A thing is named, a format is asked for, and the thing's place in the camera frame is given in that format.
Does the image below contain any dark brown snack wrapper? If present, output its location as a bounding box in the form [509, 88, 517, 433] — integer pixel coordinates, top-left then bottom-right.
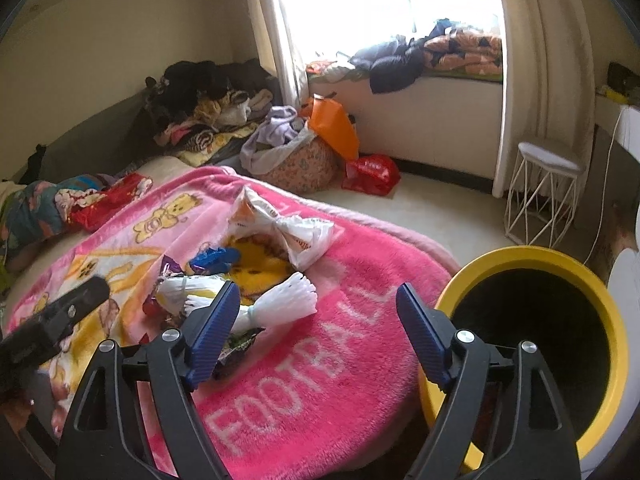
[215, 327, 266, 379]

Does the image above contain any pile of mixed clothes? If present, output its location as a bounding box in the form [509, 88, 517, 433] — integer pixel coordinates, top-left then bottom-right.
[142, 60, 281, 162]

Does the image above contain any cream curtain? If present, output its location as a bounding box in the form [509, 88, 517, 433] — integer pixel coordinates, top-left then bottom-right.
[240, 0, 312, 111]

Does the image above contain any white wire stool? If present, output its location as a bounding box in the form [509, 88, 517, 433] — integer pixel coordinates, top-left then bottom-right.
[504, 141, 587, 250]

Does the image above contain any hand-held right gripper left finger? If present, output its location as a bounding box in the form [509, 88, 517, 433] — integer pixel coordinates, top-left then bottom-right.
[55, 280, 242, 480]

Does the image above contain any pink printed bear blanket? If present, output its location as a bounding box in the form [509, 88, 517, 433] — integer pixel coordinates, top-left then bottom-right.
[2, 166, 458, 480]

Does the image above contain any black object on shelf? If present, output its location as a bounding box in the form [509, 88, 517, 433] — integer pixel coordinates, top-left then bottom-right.
[607, 61, 640, 106]

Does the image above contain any yellow round bin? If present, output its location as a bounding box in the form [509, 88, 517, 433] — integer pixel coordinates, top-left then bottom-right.
[419, 246, 630, 476]

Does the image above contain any blue wrapper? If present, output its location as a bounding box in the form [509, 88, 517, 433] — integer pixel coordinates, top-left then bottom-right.
[190, 246, 242, 276]

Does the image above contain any patterned fabric laundry basket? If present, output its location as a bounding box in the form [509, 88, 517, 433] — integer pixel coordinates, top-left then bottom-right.
[260, 137, 339, 194]

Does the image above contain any lavender garment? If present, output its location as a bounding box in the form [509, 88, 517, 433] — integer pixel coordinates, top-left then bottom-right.
[241, 106, 317, 176]

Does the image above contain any orange shopping bag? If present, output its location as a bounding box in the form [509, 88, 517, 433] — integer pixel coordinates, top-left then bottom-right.
[306, 94, 361, 161]

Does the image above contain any white foam fruit net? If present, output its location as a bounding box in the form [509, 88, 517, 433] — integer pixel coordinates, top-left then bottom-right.
[155, 271, 319, 335]

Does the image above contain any clothes heap on sill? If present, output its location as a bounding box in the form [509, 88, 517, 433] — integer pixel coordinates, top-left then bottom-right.
[305, 51, 362, 84]

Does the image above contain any white cable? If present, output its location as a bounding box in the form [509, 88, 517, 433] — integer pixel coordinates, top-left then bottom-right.
[584, 107, 626, 264]

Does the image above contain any red plastic bag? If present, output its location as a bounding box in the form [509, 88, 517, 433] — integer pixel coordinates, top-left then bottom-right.
[342, 155, 402, 197]

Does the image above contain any grey bed headboard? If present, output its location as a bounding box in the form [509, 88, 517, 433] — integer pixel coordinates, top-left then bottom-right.
[0, 87, 156, 186]

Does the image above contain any red patterned cloth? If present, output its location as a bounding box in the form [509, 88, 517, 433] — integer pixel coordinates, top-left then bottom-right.
[67, 174, 153, 231]

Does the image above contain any floral patterned pillow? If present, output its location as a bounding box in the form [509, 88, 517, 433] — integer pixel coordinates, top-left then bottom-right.
[0, 174, 108, 266]

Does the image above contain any white orange-printed plastic bag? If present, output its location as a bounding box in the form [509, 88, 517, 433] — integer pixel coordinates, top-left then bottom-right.
[227, 187, 335, 270]

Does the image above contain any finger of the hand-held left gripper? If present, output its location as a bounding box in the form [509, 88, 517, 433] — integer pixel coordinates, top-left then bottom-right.
[39, 276, 111, 328]

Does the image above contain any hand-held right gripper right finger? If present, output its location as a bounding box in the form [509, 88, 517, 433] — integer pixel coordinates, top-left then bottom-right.
[395, 282, 583, 480]

